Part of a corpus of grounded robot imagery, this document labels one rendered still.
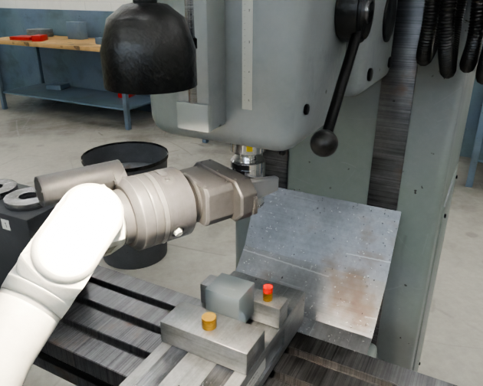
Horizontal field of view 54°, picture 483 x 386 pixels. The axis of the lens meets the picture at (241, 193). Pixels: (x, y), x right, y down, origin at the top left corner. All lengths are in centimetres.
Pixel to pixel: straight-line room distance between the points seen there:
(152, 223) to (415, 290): 69
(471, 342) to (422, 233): 149
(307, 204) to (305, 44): 59
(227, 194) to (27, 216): 48
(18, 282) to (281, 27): 35
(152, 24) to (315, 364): 64
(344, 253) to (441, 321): 157
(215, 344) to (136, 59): 46
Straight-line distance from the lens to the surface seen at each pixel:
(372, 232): 101
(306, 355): 86
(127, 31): 35
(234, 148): 62
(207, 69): 49
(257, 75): 50
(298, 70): 50
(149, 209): 53
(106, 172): 56
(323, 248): 103
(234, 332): 72
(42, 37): 635
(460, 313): 263
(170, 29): 35
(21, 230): 96
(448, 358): 235
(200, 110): 50
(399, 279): 108
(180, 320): 75
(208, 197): 56
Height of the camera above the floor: 148
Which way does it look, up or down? 24 degrees down
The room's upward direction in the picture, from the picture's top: straight up
